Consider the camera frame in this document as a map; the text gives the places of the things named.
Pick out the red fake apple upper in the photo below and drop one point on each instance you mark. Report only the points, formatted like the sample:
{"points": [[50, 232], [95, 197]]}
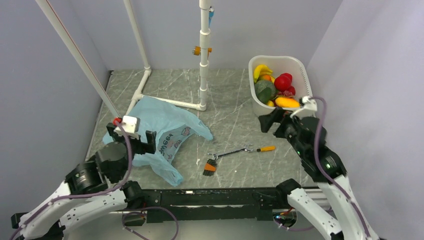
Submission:
{"points": [[287, 75]]}

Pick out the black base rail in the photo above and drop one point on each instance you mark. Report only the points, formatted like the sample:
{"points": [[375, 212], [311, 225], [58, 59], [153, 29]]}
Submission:
{"points": [[162, 205]]}

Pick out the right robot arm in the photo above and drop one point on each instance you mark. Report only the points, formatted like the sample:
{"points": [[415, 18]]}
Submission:
{"points": [[327, 170]]}

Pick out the white plastic basket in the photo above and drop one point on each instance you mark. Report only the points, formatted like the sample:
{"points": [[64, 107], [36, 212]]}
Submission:
{"points": [[279, 65]]}

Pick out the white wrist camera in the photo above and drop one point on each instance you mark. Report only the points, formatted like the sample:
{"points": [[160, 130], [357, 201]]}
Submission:
{"points": [[308, 108], [128, 124]]}

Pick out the yellow fake banana bunch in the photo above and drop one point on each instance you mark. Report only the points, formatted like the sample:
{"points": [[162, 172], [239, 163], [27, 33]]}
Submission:
{"points": [[261, 70]]}

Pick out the orange fake mango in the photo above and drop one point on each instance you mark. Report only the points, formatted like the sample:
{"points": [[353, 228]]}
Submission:
{"points": [[285, 102]]}

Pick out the white PVC pipe frame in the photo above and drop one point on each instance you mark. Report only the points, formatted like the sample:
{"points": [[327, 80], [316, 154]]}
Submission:
{"points": [[202, 50]]}

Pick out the light blue plastic bag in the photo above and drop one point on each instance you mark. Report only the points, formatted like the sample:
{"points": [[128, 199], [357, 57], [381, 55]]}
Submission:
{"points": [[173, 126]]}

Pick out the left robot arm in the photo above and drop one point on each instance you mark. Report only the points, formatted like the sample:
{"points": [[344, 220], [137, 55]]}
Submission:
{"points": [[92, 189]]}

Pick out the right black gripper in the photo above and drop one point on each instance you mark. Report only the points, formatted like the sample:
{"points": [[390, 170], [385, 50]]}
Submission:
{"points": [[277, 115]]}

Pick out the yellow green fake fruit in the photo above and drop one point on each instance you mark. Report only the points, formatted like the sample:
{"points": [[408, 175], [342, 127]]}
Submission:
{"points": [[266, 77]]}

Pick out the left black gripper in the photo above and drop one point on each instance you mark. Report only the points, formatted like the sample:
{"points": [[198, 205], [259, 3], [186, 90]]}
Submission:
{"points": [[150, 135]]}

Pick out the dark green fake cucumber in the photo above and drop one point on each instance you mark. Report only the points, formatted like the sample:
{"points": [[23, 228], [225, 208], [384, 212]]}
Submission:
{"points": [[265, 95]]}

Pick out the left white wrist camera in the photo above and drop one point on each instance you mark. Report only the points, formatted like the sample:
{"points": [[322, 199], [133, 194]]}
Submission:
{"points": [[128, 124]]}

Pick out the orange black hex key set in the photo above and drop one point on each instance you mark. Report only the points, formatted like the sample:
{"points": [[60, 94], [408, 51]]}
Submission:
{"points": [[210, 168]]}

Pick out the large red fake apple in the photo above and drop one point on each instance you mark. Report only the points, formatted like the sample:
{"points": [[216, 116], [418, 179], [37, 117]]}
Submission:
{"points": [[282, 83]]}

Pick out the red fake apple lower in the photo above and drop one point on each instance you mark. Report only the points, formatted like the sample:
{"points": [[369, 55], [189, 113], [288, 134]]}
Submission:
{"points": [[292, 91]]}

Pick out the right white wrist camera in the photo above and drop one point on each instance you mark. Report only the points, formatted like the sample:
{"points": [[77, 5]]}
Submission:
{"points": [[308, 108]]}

